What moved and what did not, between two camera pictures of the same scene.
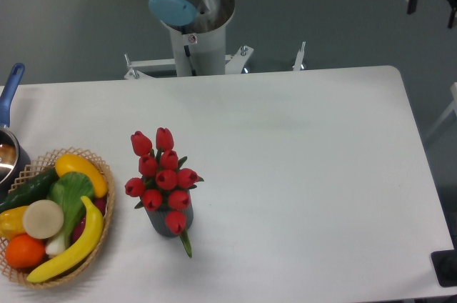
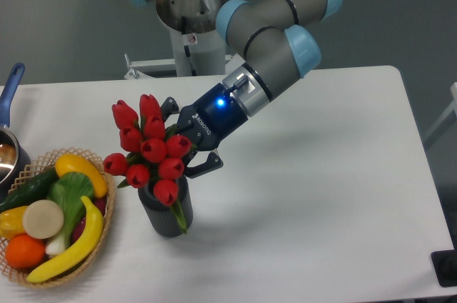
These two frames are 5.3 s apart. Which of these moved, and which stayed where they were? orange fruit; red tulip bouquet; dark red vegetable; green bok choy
Moved: red tulip bouquet
Stayed: green bok choy; orange fruit; dark red vegetable
